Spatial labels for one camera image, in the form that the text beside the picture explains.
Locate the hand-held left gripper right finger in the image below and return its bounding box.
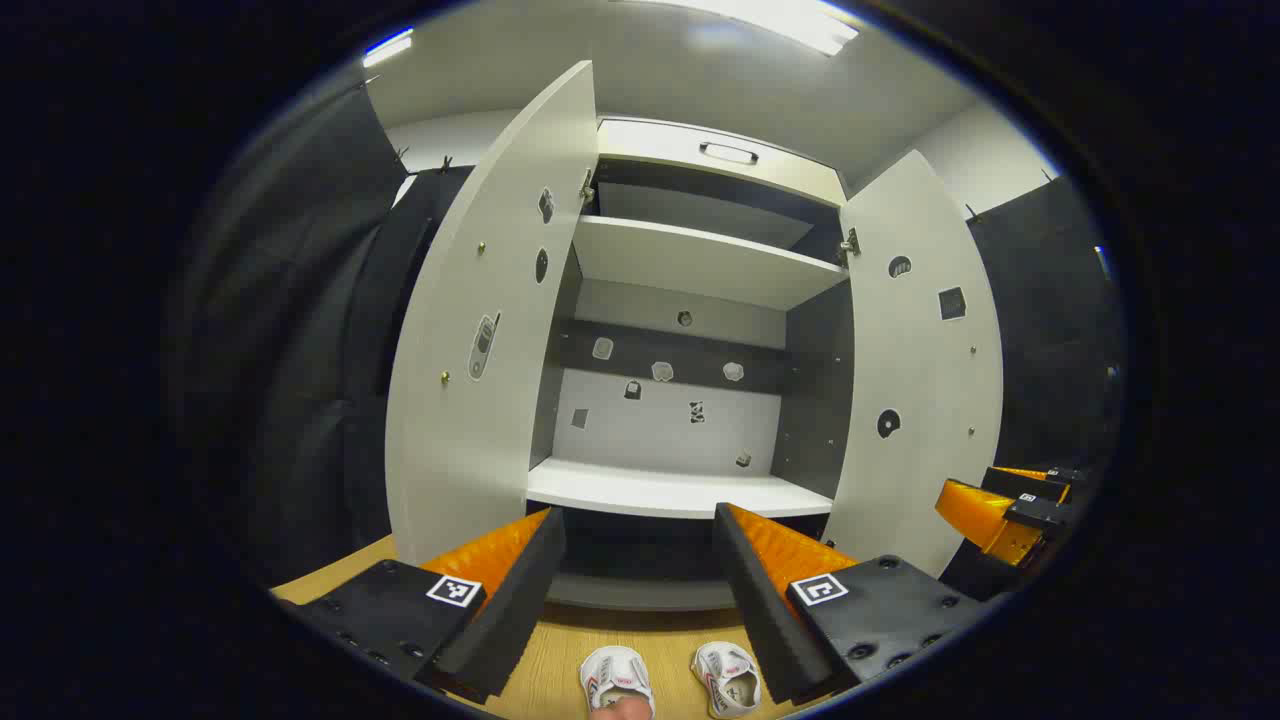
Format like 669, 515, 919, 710
713, 502, 1006, 706

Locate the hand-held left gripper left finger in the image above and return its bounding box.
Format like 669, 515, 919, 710
283, 507, 567, 704

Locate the white canvas shoe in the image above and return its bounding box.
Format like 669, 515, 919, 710
580, 645, 656, 713
690, 641, 763, 719

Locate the black backdrop cloth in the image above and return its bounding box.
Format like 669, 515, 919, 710
170, 85, 1126, 601

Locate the large ceiling light panel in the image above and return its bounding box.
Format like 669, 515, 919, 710
690, 0, 861, 57

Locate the small ceiling light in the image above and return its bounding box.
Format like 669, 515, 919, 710
362, 28, 414, 67

